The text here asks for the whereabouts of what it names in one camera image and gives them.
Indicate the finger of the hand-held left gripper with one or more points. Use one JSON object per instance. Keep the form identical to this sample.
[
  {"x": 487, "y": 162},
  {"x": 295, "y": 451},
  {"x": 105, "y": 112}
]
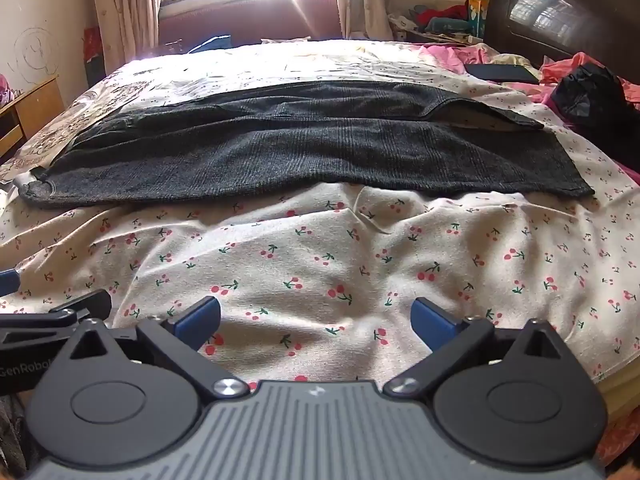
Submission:
[
  {"x": 7, "y": 282},
  {"x": 85, "y": 305}
]

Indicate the ornate beige patterned mat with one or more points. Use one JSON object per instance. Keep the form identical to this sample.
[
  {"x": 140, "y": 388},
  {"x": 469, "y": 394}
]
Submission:
[{"x": 100, "y": 105}]

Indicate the yellow colourful tall packet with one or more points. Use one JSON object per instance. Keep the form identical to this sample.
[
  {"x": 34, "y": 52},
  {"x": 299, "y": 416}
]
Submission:
[{"x": 477, "y": 5}]

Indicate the dark wooden headboard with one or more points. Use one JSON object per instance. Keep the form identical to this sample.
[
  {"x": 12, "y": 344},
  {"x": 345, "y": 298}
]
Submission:
[{"x": 560, "y": 5}]

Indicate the blue folded cloth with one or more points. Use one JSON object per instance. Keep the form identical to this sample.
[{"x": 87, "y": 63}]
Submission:
[{"x": 212, "y": 43}]

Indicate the cherry print bed sheet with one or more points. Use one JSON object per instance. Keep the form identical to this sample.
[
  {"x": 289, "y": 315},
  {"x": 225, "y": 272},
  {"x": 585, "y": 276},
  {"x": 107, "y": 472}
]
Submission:
[{"x": 310, "y": 270}]

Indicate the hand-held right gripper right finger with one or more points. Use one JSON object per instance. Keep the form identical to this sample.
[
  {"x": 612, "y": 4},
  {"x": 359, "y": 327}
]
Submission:
[{"x": 431, "y": 321}]

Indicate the red wall hanging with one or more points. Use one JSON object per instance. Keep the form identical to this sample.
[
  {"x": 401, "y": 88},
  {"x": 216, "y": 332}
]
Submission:
[{"x": 92, "y": 42}]

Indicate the pile of colourful clothes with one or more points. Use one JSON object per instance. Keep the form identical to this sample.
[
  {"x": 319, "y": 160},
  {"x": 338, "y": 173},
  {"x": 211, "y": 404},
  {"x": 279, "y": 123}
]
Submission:
[{"x": 440, "y": 20}]

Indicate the pink crumpled quilt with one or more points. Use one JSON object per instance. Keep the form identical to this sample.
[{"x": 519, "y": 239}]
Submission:
[{"x": 560, "y": 67}]

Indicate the dark grey pants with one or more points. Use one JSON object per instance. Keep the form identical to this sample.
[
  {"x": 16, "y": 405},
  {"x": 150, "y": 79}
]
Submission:
[{"x": 300, "y": 160}]

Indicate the wooden bedside cabinet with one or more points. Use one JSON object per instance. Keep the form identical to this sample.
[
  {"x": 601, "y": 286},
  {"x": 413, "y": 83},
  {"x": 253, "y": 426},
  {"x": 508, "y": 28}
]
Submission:
[{"x": 35, "y": 110}]

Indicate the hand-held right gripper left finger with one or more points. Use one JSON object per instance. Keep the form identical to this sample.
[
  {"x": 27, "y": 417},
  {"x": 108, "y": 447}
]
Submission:
[{"x": 202, "y": 316}]

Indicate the black shiny cloth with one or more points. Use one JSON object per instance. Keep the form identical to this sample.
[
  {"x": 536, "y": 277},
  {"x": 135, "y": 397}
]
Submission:
[{"x": 592, "y": 95}]

